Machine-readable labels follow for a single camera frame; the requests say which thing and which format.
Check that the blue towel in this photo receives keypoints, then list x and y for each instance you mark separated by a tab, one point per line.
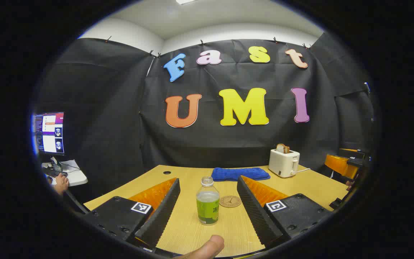
239	174

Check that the toast bread slice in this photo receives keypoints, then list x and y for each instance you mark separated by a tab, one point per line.
282	148

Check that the green label water bottle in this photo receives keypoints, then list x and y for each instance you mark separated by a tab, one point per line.
207	212

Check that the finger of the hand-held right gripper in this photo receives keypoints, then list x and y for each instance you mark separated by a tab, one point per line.
340	165

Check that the computer monitor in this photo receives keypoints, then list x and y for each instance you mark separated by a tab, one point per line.
50	133

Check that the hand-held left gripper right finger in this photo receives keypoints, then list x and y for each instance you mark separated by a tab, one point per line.
257	212

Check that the white toaster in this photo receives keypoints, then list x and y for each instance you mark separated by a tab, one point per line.
282	163

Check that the ceiling light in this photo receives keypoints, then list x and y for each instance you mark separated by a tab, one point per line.
185	1

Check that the black backdrop cloth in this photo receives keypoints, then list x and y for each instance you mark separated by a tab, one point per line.
120	118

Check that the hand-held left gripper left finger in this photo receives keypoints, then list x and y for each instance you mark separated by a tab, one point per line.
162	212

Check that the round cork coaster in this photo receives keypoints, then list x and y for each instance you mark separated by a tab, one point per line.
230	201

